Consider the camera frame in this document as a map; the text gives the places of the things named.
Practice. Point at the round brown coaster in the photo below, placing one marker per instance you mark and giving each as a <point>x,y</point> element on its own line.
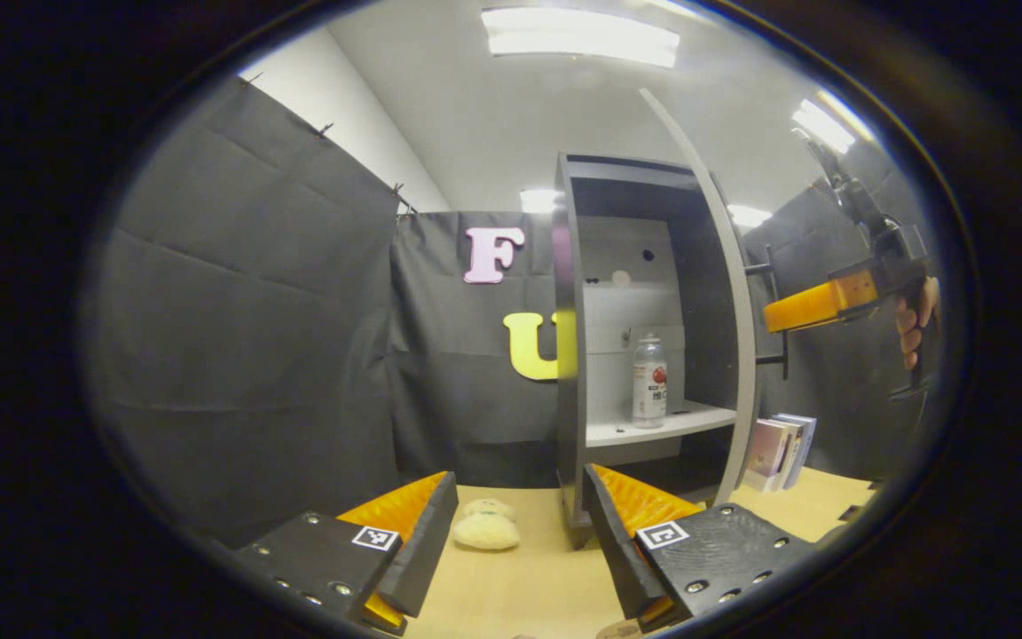
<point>619,631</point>

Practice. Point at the large ceiling light panel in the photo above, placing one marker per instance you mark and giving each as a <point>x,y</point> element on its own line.
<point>577,35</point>

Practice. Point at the blue spine book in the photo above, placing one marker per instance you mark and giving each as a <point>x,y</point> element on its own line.
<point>806,439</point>

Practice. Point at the small black clamp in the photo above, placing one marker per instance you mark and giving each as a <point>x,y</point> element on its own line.
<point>852,512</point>

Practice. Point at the black backdrop cloth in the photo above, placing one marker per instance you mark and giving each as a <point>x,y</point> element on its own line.
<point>254,311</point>

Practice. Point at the dark grey cabinet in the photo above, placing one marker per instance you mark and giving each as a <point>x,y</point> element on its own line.
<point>702,311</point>

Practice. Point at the pink cover book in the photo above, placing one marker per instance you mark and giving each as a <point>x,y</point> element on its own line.
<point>764,453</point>

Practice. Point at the cream plush toy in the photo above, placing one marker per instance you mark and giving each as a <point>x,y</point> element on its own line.
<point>486,532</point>

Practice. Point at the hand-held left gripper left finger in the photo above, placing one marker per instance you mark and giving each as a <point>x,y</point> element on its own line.
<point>429,555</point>

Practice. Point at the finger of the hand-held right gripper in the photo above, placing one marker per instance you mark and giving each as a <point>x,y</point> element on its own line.
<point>821,302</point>

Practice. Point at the white cover book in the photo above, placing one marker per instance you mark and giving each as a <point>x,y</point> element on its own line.
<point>793,444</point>

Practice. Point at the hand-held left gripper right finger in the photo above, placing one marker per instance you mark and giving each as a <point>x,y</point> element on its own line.
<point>617,550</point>

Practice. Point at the clear plastic bottle red label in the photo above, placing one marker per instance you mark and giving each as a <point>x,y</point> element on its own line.
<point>649,399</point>

